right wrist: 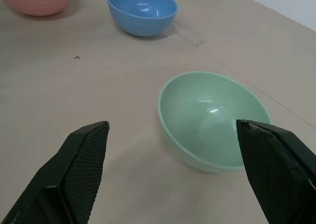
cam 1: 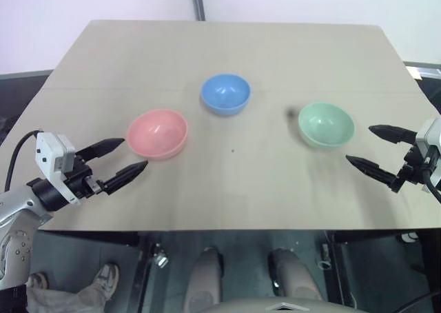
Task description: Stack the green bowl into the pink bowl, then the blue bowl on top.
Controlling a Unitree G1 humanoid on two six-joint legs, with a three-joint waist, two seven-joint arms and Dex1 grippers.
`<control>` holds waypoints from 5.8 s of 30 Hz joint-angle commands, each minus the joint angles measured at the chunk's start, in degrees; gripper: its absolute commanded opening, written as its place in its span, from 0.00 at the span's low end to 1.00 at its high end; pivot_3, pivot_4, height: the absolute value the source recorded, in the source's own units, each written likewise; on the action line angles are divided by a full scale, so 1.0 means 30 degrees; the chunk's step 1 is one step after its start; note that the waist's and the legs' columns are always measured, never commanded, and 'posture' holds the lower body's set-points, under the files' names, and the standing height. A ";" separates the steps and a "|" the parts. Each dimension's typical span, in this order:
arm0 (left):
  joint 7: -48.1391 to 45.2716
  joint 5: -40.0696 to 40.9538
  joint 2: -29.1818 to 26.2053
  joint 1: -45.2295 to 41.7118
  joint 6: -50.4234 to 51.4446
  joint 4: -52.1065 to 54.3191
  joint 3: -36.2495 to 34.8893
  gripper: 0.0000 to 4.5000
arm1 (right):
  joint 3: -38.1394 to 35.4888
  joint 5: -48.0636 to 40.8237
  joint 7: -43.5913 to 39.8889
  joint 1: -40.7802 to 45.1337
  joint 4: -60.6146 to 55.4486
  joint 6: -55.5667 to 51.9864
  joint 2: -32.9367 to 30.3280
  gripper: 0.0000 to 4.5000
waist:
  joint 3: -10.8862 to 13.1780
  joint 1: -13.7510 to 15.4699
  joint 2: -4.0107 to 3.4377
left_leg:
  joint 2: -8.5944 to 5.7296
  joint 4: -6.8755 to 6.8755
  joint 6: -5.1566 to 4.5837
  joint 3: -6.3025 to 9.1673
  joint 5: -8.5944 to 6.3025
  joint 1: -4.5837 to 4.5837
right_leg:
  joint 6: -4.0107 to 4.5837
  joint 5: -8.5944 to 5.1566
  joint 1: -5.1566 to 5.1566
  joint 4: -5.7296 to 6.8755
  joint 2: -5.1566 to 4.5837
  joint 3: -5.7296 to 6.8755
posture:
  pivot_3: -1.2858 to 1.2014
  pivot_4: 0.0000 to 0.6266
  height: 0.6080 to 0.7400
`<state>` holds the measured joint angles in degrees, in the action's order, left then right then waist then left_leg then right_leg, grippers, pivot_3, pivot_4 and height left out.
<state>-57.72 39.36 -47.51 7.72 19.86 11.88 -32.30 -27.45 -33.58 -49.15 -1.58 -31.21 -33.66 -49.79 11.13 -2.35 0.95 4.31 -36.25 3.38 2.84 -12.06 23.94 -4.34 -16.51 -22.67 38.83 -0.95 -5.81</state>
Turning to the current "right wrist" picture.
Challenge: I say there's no green plastic bowl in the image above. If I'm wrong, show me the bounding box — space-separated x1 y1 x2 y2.
158 71 273 174

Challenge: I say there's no red plastic bowl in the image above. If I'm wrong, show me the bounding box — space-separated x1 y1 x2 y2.
0 0 73 17

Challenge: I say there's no blue plastic bowl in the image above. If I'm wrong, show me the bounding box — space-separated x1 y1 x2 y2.
106 0 179 37

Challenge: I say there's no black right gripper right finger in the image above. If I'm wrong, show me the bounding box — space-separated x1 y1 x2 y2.
236 118 316 224

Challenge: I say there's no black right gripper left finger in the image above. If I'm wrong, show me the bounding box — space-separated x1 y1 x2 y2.
0 120 110 224

